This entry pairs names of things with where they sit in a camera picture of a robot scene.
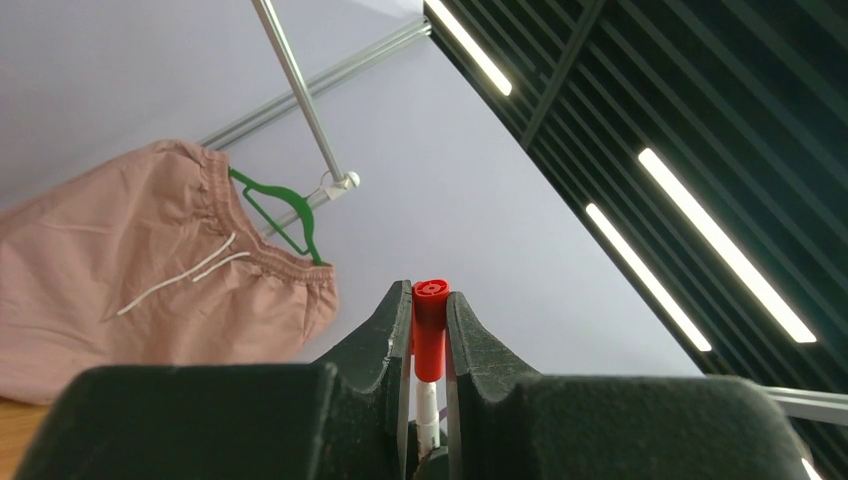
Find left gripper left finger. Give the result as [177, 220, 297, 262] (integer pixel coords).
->
[15, 280, 412, 479]

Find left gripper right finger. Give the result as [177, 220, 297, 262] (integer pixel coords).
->
[446, 292, 807, 479]

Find red white marker pen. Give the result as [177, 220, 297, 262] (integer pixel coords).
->
[415, 380, 441, 460]

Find red marker cap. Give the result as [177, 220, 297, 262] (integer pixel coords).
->
[412, 278, 451, 382]

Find white metal clothes rack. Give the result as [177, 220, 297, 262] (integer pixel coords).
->
[251, 0, 359, 210]

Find pink shorts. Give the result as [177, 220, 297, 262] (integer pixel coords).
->
[1, 140, 339, 405]

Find green clothes hanger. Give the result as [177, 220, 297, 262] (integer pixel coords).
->
[228, 166, 325, 265]

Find grey aluminium corner post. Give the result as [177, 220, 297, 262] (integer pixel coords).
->
[200, 16, 432, 150]

